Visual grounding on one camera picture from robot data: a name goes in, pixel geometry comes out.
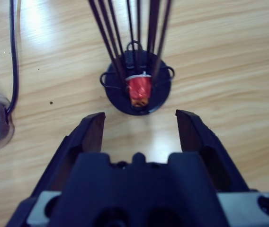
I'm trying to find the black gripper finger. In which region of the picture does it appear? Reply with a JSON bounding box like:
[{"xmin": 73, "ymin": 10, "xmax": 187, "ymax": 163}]
[
  {"xmin": 175, "ymin": 109, "xmax": 252, "ymax": 192},
  {"xmin": 5, "ymin": 112, "xmax": 106, "ymax": 227}
]

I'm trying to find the red coffee capsule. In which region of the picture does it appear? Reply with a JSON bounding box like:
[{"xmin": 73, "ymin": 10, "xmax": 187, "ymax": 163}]
[{"xmin": 125, "ymin": 72, "xmax": 152, "ymax": 108}]

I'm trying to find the black wire capsule holder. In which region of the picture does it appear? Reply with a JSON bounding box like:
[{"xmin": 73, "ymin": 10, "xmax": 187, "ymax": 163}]
[{"xmin": 88, "ymin": 0, "xmax": 175, "ymax": 116}]

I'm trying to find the black machine power cable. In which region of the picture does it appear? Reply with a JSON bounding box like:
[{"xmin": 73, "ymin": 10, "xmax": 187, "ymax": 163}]
[{"xmin": 5, "ymin": 0, "xmax": 21, "ymax": 115}]

